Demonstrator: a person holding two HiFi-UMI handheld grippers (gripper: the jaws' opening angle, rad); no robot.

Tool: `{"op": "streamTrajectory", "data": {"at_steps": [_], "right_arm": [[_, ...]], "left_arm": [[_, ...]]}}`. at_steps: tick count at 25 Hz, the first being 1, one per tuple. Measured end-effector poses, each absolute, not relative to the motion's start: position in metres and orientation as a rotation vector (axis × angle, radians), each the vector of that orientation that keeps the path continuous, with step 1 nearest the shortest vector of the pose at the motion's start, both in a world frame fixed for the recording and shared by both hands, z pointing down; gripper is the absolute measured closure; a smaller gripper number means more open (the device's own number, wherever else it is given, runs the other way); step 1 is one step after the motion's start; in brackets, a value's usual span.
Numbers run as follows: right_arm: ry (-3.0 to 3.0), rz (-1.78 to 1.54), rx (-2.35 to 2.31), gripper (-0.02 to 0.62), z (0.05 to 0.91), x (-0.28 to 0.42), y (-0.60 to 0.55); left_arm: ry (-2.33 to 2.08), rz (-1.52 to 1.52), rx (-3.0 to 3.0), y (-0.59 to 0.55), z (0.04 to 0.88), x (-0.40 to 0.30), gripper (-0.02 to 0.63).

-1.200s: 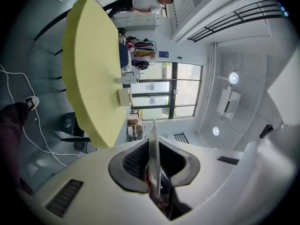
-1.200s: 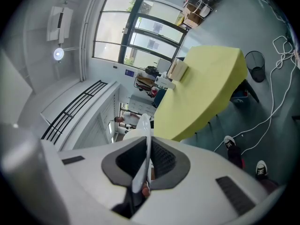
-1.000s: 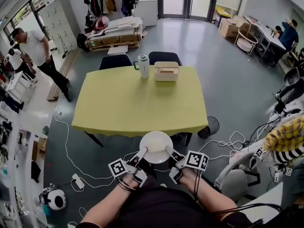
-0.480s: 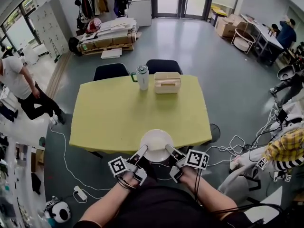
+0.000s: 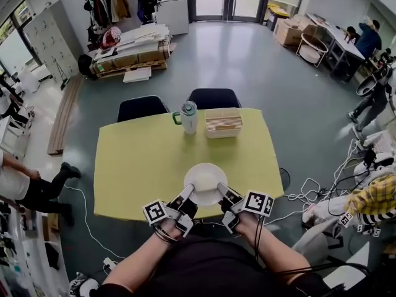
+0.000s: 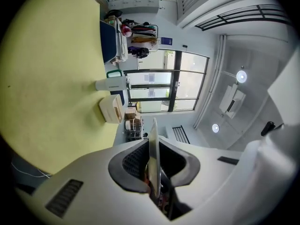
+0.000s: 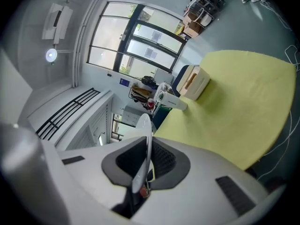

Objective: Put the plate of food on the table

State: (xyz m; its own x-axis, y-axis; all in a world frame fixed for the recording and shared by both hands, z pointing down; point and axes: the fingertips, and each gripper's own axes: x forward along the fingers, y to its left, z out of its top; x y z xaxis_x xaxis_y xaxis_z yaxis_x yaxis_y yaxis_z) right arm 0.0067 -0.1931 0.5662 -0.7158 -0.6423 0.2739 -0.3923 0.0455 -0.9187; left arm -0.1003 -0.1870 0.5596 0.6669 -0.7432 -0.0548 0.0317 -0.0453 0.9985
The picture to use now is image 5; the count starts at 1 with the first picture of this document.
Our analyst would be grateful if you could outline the round white wire side table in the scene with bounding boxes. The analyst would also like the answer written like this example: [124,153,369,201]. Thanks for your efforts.
[296,32,329,68]

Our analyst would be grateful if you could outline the table with yellow cloth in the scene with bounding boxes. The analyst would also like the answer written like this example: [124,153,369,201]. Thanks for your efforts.
[93,108,285,223]

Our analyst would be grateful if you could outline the green broom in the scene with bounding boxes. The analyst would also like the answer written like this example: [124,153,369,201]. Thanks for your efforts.
[60,59,71,89]

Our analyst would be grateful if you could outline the white metal locker cabinet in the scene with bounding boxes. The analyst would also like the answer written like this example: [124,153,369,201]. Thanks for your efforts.
[24,0,81,83]

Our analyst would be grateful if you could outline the large cardboard box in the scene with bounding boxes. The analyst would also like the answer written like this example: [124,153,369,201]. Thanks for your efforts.
[274,19,306,46]

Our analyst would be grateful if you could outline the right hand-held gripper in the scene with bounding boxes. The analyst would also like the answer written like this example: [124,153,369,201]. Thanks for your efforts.
[217,182,275,235]

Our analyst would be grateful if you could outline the stack of white boards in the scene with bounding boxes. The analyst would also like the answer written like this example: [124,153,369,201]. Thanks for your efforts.
[116,23,171,55]

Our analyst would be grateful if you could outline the black bin yellow lid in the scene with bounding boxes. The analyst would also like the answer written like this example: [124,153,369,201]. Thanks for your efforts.
[266,3,290,32]

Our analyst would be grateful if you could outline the beige slatted basket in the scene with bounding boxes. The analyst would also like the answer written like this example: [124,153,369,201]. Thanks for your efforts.
[204,108,243,139]

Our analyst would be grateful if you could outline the white marble table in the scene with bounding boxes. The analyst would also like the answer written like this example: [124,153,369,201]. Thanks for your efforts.
[321,243,372,290]

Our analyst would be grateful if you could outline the person's black shirt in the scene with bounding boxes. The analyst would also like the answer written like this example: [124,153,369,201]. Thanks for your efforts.
[98,233,332,297]

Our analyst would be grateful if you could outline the grey shell chair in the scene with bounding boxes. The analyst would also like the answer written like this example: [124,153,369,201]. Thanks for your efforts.
[292,217,345,261]

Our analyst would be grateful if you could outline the white round plate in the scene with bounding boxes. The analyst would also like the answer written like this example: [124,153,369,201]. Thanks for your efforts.
[183,163,228,206]

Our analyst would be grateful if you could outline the black mesh wastebasket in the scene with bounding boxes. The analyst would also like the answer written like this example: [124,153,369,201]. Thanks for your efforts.
[278,167,291,194]

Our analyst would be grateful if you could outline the row of hanging clothes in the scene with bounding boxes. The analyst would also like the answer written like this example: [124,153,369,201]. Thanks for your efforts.
[84,0,132,43]

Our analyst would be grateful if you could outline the white pink cloth bundle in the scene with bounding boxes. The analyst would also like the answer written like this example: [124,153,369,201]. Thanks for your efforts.
[302,194,352,225]

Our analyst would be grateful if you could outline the wooden plank stack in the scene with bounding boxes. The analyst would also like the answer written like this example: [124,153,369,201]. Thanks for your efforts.
[46,75,84,156]

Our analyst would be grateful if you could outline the white power cable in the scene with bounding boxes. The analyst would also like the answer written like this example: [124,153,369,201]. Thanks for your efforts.
[64,186,123,261]

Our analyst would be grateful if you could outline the white workbench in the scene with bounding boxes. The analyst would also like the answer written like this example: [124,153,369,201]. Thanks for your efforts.
[326,26,366,82]
[306,13,338,43]

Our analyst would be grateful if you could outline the long flat cardboard boxes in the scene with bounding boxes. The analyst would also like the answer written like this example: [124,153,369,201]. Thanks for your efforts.
[91,40,173,74]

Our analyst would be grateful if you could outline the person's right forearm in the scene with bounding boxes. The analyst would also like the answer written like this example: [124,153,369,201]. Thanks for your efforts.
[244,230,312,278]

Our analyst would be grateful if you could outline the white flat board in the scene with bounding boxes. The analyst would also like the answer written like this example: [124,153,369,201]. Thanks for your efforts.
[123,66,152,84]

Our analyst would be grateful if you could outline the dark blue chair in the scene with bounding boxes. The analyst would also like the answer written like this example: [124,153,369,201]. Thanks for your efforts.
[186,87,243,110]
[116,95,170,123]

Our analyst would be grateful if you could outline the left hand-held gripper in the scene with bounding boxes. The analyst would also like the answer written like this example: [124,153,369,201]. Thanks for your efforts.
[142,183,199,238]

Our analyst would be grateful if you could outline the person's left hand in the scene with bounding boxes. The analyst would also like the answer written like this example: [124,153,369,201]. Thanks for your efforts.
[155,220,184,242]

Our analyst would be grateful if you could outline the black bag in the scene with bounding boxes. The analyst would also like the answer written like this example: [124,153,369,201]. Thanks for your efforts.
[77,54,97,80]

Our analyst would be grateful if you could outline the small cardboard box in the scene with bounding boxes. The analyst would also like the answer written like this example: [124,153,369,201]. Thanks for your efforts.
[43,212,59,241]

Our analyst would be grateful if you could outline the open cardboard box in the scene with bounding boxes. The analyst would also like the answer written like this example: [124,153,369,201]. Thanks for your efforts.
[292,14,318,33]

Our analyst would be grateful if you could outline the white chest freezer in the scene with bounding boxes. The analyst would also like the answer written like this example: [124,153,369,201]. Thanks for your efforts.
[153,0,189,36]

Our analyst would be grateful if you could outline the wooden pallet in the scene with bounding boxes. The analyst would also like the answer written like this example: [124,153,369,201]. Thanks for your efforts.
[95,59,168,79]

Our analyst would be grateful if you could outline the white tumbler green handle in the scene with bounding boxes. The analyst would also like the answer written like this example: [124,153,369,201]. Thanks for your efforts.
[172,100,198,135]

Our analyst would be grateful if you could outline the person's right hand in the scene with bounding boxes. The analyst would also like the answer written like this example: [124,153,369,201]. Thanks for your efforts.
[236,212,265,238]

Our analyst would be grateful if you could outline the white cable tangle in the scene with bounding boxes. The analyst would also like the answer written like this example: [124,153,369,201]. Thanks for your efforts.
[286,137,363,225]

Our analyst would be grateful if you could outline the person's left forearm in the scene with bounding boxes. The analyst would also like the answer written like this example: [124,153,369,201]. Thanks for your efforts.
[103,232,183,290]

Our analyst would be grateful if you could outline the white black cone device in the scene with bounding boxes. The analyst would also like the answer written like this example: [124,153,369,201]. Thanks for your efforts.
[355,66,391,97]

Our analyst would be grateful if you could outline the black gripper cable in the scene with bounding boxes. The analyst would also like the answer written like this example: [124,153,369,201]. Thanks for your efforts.
[253,217,372,278]

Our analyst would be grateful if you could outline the red patterned helmet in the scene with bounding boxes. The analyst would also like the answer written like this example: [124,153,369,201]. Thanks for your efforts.
[100,26,123,48]

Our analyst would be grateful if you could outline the white storage shelf unit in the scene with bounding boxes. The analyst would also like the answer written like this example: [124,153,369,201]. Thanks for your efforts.
[0,196,69,297]

